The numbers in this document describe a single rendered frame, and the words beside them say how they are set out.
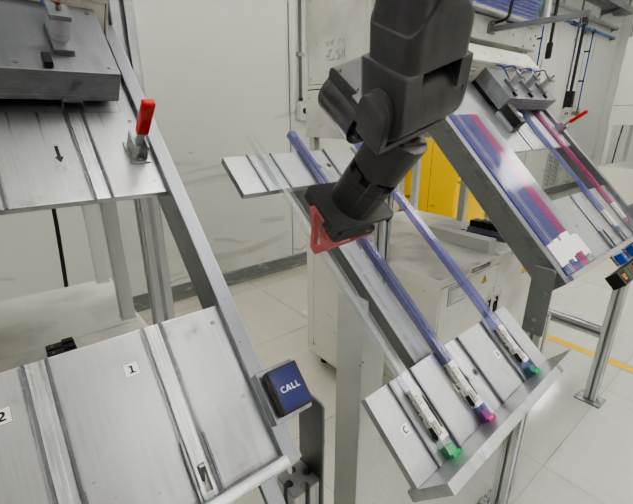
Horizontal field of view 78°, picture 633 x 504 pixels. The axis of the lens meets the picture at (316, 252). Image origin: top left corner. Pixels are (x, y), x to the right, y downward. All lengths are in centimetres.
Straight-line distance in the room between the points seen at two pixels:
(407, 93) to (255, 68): 232
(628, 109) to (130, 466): 454
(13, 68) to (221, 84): 194
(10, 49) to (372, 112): 46
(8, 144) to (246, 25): 213
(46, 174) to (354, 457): 66
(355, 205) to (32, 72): 43
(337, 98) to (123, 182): 31
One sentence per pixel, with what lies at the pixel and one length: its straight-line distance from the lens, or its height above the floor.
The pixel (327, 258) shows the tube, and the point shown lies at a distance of 51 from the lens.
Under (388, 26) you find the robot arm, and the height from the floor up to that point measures 114.
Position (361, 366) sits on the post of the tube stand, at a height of 69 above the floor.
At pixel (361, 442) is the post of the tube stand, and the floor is 53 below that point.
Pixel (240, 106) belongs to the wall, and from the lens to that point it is 255.
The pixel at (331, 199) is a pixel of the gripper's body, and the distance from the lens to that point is 45.
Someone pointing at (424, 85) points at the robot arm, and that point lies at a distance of 35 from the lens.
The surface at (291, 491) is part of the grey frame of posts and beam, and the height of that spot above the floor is 64.
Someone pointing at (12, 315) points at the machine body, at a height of 62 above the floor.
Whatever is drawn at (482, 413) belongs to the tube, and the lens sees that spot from 56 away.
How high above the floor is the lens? 108
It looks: 19 degrees down
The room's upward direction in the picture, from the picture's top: straight up
